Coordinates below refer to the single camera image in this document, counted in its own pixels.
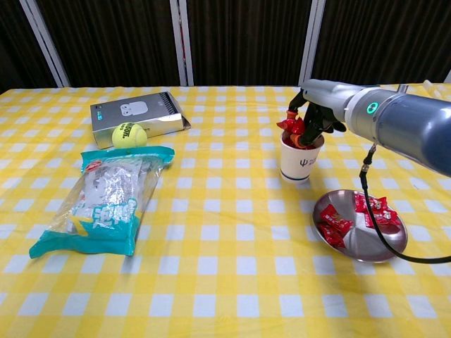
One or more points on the white paper cup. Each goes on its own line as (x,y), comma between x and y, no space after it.
(299,165)

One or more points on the silver earbuds box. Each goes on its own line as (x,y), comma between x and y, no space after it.
(134,109)

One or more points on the silver metal plate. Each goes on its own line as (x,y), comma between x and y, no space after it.
(359,243)

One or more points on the black ribbed partition panel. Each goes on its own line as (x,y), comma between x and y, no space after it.
(17,42)
(387,42)
(112,42)
(246,42)

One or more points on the yellow white checkered tablecloth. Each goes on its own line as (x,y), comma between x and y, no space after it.
(218,246)

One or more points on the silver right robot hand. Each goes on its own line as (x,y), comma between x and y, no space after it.
(327,96)

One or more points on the yellow tennis ball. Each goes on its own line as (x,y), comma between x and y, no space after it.
(129,135)

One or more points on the teal clear snack bag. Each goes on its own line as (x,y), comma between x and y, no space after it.
(105,211)

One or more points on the white metal partition post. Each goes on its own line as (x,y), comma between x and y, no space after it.
(311,42)
(181,42)
(449,78)
(46,42)

